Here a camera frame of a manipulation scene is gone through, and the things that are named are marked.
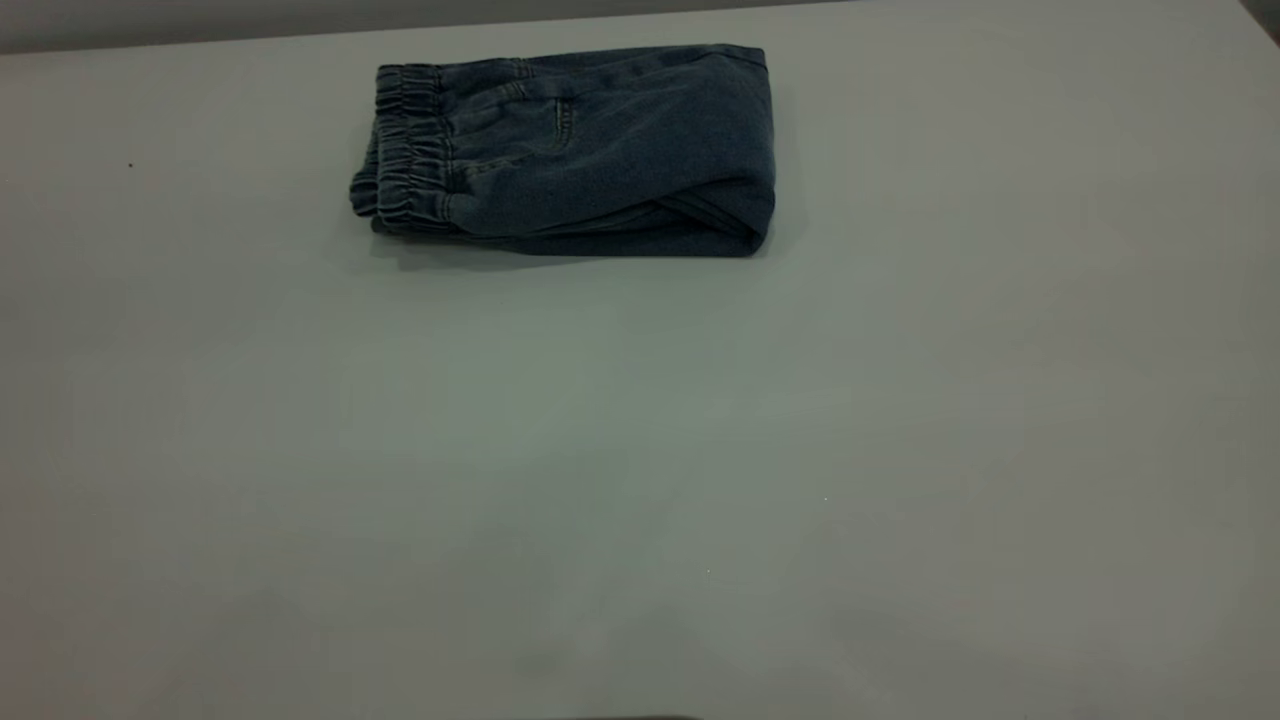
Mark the blue denim jeans basketball print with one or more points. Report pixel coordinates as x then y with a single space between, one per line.
600 150

